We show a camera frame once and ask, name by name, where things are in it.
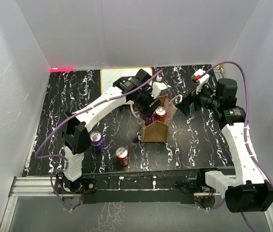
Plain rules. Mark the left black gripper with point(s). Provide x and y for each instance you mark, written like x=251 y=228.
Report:
x=151 y=108

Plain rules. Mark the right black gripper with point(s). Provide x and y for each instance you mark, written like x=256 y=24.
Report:
x=188 y=99

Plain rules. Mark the red cola can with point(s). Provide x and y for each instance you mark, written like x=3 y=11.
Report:
x=122 y=156
x=160 y=114

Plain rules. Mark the purple can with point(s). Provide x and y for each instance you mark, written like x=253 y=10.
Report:
x=97 y=140
x=148 y=119

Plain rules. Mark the brown canvas tote bag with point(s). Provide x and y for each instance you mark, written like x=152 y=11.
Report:
x=156 y=130

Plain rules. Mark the red cola can front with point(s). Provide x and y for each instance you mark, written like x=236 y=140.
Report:
x=122 y=156

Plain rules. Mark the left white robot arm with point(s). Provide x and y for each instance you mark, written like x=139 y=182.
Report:
x=142 y=89

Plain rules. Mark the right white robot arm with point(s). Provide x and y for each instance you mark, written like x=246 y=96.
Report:
x=250 y=191

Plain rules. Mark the pink marker strip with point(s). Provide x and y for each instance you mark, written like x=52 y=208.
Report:
x=56 y=70

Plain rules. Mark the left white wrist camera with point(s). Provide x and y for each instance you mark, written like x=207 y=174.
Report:
x=158 y=88

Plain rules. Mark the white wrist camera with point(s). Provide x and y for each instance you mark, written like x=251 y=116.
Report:
x=158 y=88
x=199 y=79

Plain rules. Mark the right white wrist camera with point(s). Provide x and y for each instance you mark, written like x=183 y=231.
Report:
x=199 y=79

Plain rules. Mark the small whiteboard orange frame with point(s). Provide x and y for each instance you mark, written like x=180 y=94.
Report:
x=110 y=75

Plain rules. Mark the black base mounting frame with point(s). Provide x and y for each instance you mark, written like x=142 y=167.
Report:
x=180 y=186

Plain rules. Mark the aluminium rail frame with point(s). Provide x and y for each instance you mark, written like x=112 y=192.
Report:
x=194 y=142

